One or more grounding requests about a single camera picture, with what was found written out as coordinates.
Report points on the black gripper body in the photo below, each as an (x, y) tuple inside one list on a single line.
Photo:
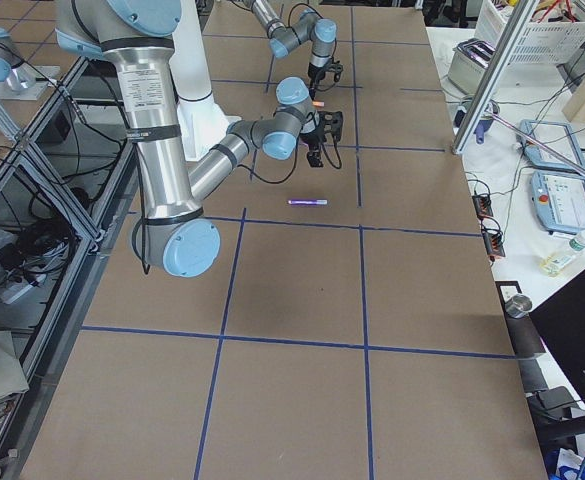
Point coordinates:
[(316, 75), (312, 139)]

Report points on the purple highlighter pen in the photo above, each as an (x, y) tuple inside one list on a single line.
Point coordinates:
[(307, 202)]

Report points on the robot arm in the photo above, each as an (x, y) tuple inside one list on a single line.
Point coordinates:
[(311, 27), (136, 38)]

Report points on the silver white toaster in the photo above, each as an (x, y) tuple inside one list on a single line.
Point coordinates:
[(470, 60)]

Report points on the orange terminal block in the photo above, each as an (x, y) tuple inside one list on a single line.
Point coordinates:
[(491, 231)]

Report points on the far teach pendant tablet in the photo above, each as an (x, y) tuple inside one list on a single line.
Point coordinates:
[(559, 136)]

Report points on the teach pendant tablet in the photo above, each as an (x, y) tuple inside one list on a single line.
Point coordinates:
[(559, 136), (559, 200)]

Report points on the white plastic basket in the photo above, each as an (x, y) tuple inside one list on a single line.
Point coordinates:
[(553, 41)]

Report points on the small metal cup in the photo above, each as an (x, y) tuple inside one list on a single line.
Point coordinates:
[(518, 306)]

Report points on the near teach pendant tablet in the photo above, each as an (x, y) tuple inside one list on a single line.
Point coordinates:
[(559, 200)]

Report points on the clear plastic bottle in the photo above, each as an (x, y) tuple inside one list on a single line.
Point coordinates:
[(559, 260)]

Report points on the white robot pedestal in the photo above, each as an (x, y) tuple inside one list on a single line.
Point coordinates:
[(202, 121)]

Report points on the purple handled pan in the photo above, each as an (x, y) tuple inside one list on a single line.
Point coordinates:
[(482, 127)]

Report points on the aluminium frame post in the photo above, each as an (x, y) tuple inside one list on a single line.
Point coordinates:
[(478, 108)]

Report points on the aluminium frame rail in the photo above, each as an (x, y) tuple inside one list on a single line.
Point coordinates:
[(66, 174)]

